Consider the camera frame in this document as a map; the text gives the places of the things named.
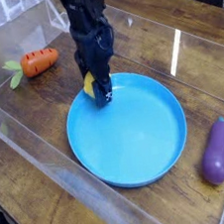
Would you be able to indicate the blue round tray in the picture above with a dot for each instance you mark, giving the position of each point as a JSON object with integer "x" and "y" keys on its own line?
{"x": 135, "y": 139}

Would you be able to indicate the yellow toy lemon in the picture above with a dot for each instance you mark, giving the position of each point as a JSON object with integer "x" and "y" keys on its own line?
{"x": 89, "y": 90}

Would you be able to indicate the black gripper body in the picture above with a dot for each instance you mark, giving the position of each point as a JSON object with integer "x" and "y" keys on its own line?
{"x": 92, "y": 34}

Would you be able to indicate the clear acrylic enclosure wall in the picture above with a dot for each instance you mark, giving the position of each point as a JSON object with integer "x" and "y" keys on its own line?
{"x": 180, "y": 44}

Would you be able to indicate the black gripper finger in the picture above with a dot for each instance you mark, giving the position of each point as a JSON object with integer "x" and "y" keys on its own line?
{"x": 84, "y": 72}
{"x": 102, "y": 89}

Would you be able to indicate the orange toy carrot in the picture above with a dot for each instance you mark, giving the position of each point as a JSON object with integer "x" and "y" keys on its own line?
{"x": 31, "y": 65}

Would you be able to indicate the purple toy eggplant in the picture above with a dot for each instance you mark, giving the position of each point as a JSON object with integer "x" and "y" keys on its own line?
{"x": 213, "y": 157}

